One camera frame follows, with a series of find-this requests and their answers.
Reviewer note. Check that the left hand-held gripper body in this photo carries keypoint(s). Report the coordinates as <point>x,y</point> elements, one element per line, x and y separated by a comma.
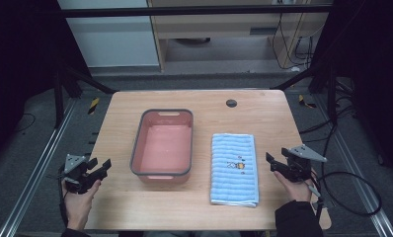
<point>74,163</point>

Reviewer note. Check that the pink basin with grey rim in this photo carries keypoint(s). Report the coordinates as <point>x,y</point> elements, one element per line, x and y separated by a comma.
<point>165,148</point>

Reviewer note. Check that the black horizontal frame bar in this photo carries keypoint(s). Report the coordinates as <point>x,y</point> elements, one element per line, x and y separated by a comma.
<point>184,11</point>

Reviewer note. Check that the light wooden desk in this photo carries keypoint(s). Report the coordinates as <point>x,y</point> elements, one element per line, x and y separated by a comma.
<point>217,24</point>

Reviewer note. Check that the black metal stand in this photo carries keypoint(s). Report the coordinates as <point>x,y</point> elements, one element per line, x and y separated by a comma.
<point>59,98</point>
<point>331,95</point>

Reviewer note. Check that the person's right hand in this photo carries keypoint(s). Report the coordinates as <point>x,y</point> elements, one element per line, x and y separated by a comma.
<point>295,190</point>

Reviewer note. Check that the aluminium floor rail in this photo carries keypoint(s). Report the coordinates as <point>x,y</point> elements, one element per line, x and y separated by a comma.
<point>355,171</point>
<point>36,171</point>

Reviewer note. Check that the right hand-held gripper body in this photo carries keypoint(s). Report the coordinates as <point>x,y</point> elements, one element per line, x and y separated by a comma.
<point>299,163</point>

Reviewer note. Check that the dark curtain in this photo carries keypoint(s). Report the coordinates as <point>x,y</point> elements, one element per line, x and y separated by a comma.
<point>372,65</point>
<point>16,65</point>

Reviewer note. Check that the white cabinet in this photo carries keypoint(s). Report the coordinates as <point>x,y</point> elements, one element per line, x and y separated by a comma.
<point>112,42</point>

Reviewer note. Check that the person's left hand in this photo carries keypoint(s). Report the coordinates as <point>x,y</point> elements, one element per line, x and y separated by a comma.
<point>76,205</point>

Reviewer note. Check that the yellow black floor tape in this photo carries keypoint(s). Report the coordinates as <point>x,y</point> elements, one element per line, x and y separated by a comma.
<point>305,101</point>
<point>93,105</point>

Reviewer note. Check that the blue striped towel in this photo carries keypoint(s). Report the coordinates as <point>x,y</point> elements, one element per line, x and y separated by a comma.
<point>234,177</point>

